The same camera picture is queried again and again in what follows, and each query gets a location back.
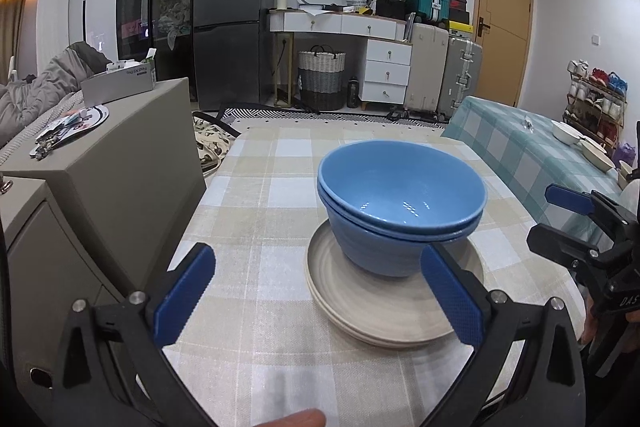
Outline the cream plate front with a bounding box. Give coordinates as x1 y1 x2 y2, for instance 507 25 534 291
314 298 454 350

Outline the teal plaid tablecloth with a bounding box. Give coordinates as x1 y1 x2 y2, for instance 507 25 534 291
442 96 622 247

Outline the white bowl on teal table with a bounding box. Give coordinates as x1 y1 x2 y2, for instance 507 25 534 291
551 120 584 146

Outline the small wrapped white object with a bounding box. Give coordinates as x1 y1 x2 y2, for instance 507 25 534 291
522 116 534 131

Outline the black water bottle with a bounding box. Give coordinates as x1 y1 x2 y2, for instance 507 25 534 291
347 77 359 108

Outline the wooden door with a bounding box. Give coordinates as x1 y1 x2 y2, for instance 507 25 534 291
474 0 534 106

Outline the light blue bowl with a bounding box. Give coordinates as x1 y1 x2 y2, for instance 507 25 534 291
317 140 488 235

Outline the dotted white rug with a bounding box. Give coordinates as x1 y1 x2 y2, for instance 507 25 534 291
215 106 448 131

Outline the woven laundry basket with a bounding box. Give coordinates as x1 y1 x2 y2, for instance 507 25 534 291
298 44 346 112

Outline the cream plate on teal table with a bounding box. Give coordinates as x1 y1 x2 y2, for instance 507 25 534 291
580 140 614 172

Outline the white drawer desk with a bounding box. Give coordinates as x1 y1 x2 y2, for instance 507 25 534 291
269 10 412 105

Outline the shoe rack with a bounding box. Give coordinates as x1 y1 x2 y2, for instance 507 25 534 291
563 60 627 155

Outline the black refrigerator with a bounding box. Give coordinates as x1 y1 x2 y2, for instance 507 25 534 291
192 0 274 110

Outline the silver aluminium suitcase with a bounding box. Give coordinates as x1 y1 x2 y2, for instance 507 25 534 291
436 35 483 120

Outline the patterned tote bag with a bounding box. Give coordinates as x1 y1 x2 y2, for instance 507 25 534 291
192 110 241 176

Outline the cream plate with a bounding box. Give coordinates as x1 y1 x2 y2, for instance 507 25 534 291
314 298 454 350
305 220 486 341
580 140 614 172

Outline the person right hand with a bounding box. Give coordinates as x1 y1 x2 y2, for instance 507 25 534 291
578 296 640 348

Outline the grey cardboard box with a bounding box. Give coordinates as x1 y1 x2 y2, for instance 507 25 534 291
80 61 156 106

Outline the grey bedding pile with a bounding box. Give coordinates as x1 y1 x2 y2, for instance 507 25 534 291
0 41 111 146

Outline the person left hand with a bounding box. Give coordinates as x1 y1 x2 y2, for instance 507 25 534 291
256 409 326 427

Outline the cream bowl on teal table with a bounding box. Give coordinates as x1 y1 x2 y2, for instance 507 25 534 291
617 160 634 190

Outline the small dark blue bowl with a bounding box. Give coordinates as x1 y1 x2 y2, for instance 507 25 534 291
320 195 480 277

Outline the beige suitcase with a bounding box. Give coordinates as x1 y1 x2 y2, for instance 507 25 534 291
405 23 449 113

